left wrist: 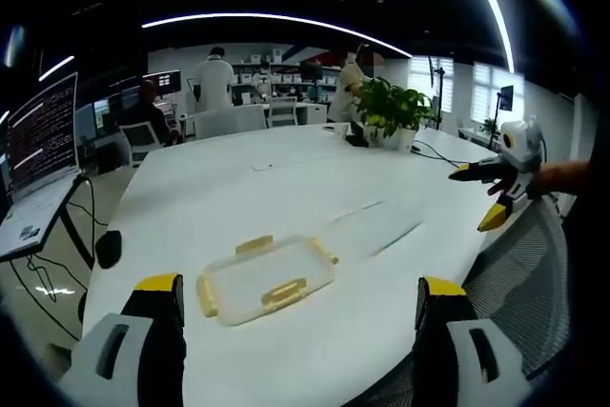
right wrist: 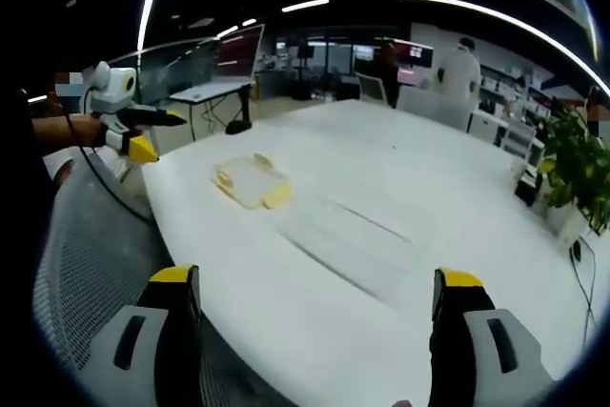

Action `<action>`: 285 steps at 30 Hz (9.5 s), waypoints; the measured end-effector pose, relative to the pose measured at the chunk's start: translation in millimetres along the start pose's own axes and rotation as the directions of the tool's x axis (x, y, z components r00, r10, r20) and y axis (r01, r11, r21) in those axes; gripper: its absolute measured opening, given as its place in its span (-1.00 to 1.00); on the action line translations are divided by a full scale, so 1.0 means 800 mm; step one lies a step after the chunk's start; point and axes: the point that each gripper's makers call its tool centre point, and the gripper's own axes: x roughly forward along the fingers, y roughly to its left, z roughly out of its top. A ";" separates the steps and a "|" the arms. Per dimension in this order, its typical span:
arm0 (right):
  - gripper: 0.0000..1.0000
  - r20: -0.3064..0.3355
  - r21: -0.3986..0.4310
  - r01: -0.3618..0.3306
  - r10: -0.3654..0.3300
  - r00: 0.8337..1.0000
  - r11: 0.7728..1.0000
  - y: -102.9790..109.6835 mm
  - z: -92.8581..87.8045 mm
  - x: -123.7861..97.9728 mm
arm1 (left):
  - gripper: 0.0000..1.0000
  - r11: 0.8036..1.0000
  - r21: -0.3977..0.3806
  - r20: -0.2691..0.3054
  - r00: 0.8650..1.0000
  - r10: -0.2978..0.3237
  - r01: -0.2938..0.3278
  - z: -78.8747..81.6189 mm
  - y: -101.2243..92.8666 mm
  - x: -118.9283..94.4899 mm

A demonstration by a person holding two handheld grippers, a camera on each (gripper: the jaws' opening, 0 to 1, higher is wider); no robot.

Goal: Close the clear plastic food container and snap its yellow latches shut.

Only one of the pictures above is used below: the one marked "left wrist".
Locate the black computer mouse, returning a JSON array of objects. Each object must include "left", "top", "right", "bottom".
[{"left": 94, "top": 230, "right": 124, "bottom": 271}]

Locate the small green plant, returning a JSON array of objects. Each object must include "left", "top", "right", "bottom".
[{"left": 478, "top": 117, "right": 502, "bottom": 140}]

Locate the black table cable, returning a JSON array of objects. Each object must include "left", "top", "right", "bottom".
[{"left": 410, "top": 138, "right": 471, "bottom": 166}]

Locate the green potted plant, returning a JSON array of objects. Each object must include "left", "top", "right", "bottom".
[{"left": 356, "top": 76, "right": 437, "bottom": 152}]

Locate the person's right hand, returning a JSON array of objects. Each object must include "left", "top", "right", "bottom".
[{"left": 486, "top": 176, "right": 510, "bottom": 197}]

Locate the background storage shelf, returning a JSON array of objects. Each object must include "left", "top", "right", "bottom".
[{"left": 232, "top": 60, "right": 345, "bottom": 104}]

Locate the curved ceiling light strip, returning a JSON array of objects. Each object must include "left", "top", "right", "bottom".
[{"left": 141, "top": 10, "right": 414, "bottom": 58}]

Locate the laptop stand table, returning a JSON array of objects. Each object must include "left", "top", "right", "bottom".
[{"left": 0, "top": 175, "right": 96, "bottom": 273}]

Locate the black tripod stand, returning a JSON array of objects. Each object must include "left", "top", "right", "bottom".
[{"left": 430, "top": 55, "right": 455, "bottom": 132}]

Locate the white office chair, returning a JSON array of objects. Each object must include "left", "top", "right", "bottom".
[
  {"left": 193, "top": 105, "right": 269, "bottom": 140},
  {"left": 265, "top": 96, "right": 300, "bottom": 130},
  {"left": 117, "top": 120, "right": 162, "bottom": 168}
]

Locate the long ceiling light strip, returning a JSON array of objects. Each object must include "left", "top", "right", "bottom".
[{"left": 457, "top": 0, "right": 517, "bottom": 72}]

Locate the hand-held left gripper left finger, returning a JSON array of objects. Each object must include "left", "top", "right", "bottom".
[{"left": 56, "top": 273, "right": 187, "bottom": 407}]

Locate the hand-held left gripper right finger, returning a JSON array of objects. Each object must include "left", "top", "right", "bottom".
[{"left": 412, "top": 275, "right": 533, "bottom": 407}]

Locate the desktop monitor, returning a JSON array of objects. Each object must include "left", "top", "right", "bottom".
[{"left": 141, "top": 69, "right": 183, "bottom": 93}]

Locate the open laptop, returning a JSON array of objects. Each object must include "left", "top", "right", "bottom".
[{"left": 0, "top": 71, "right": 83, "bottom": 263}]

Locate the grey mesh office chair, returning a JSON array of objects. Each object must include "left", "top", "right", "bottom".
[{"left": 369, "top": 196, "right": 573, "bottom": 407}]

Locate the clear lid with yellow buckles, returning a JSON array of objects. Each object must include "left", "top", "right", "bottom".
[{"left": 195, "top": 234, "right": 339, "bottom": 327}]

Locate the tripod with screen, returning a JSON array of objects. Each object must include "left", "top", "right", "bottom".
[{"left": 493, "top": 84, "right": 517, "bottom": 142}]

